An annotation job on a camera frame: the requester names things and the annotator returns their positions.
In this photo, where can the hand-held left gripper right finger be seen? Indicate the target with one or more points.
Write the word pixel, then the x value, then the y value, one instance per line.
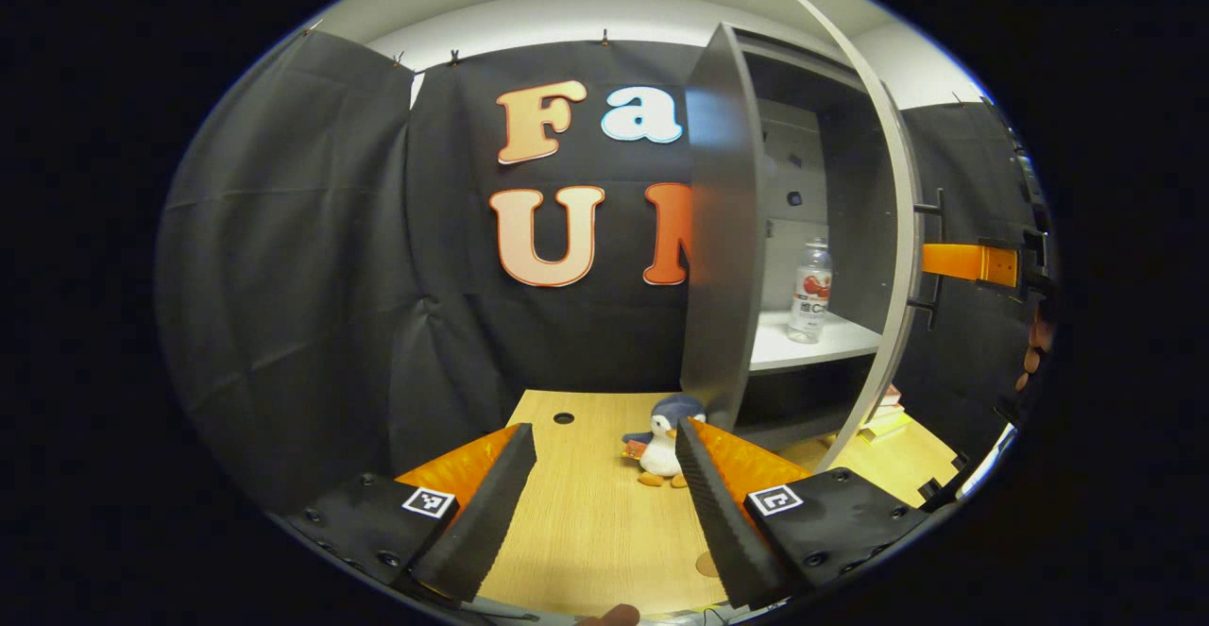
pixel 718 532

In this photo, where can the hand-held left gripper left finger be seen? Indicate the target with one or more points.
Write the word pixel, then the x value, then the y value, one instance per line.
pixel 486 522

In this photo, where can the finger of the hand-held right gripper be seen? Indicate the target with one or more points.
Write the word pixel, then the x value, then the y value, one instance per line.
pixel 999 262

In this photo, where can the round brown coaster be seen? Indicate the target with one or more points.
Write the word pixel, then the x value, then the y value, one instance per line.
pixel 706 565

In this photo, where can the white cabinet door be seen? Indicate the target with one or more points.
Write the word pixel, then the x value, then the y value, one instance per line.
pixel 905 182

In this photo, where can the clear plastic bottle red label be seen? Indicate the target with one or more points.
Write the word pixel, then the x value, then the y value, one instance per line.
pixel 809 310

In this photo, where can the white cabinet shelf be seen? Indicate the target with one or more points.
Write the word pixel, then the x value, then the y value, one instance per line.
pixel 850 338

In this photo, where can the grey cabinet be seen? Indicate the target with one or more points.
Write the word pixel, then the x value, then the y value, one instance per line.
pixel 723 229

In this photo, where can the penguin plush toy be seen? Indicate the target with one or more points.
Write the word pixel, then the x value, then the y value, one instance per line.
pixel 661 451

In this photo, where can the yellow book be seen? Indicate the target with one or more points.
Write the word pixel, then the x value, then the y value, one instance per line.
pixel 883 426

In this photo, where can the black backdrop cloth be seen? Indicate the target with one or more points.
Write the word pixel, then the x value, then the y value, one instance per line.
pixel 283 277

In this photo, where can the row of backdrop clips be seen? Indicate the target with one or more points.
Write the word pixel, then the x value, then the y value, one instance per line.
pixel 604 38

